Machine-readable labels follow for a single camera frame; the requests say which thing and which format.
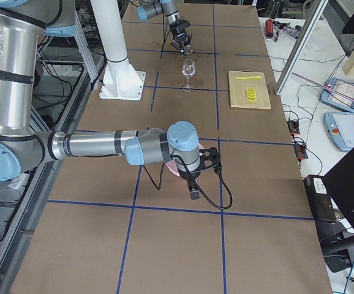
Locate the pink bowl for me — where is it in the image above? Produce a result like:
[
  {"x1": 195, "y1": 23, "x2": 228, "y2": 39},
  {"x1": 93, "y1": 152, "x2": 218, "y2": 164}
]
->
[{"x1": 166, "y1": 144, "x2": 200, "y2": 176}]

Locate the black box on desk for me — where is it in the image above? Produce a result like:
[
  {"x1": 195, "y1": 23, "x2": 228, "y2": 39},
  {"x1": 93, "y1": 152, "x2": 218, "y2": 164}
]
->
[{"x1": 303, "y1": 175, "x2": 336, "y2": 223}]

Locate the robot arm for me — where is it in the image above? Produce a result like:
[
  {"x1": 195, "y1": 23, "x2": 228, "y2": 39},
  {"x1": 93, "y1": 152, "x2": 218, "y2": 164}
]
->
[
  {"x1": 0, "y1": 1, "x2": 204, "y2": 200},
  {"x1": 136, "y1": 0, "x2": 194, "y2": 55}
]

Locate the blue teach pendant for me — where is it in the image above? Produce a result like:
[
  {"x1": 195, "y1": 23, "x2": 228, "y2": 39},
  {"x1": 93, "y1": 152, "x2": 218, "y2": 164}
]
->
[
  {"x1": 323, "y1": 111, "x2": 354, "y2": 152},
  {"x1": 320, "y1": 77, "x2": 354, "y2": 112}
]

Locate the black cable wrist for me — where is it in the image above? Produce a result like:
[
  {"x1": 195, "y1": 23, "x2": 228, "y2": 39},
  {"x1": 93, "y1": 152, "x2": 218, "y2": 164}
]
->
[{"x1": 141, "y1": 156, "x2": 234, "y2": 210}]

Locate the clear wine glass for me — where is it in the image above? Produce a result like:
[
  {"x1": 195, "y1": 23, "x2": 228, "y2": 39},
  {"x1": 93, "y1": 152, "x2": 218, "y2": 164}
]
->
[{"x1": 182, "y1": 59, "x2": 196, "y2": 92}]

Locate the black camera bracket wrist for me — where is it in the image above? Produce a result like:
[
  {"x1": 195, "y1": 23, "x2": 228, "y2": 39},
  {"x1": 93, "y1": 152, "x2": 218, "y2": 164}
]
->
[{"x1": 198, "y1": 147, "x2": 222, "y2": 173}]

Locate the bamboo cutting board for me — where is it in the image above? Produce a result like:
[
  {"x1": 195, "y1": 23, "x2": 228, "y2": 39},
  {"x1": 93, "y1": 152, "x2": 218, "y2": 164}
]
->
[{"x1": 228, "y1": 70, "x2": 271, "y2": 110}]

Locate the aluminium frame post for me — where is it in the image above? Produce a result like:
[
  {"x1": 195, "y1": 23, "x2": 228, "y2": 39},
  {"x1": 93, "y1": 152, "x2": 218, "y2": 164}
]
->
[{"x1": 275, "y1": 0, "x2": 328, "y2": 95}]

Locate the steel cocktail jigger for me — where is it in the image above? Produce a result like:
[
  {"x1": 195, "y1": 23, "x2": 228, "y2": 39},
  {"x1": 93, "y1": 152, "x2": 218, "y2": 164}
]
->
[{"x1": 184, "y1": 45, "x2": 194, "y2": 56}]

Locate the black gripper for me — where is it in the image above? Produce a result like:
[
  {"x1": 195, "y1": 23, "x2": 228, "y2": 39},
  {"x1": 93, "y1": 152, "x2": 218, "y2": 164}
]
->
[
  {"x1": 179, "y1": 171, "x2": 201, "y2": 200},
  {"x1": 169, "y1": 20, "x2": 192, "y2": 53}
]

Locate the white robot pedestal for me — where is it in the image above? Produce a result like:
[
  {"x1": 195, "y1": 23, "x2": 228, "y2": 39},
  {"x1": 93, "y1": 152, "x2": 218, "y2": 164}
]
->
[{"x1": 91, "y1": 0, "x2": 146, "y2": 101}]

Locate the red cylinder on desk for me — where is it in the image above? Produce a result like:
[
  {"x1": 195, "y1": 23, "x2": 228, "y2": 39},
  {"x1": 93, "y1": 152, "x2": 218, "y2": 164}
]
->
[{"x1": 265, "y1": 18, "x2": 274, "y2": 38}]

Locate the yellow plastic knife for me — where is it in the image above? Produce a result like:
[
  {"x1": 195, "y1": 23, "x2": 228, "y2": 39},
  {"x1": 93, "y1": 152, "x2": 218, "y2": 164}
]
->
[{"x1": 235, "y1": 75, "x2": 262, "y2": 80}]

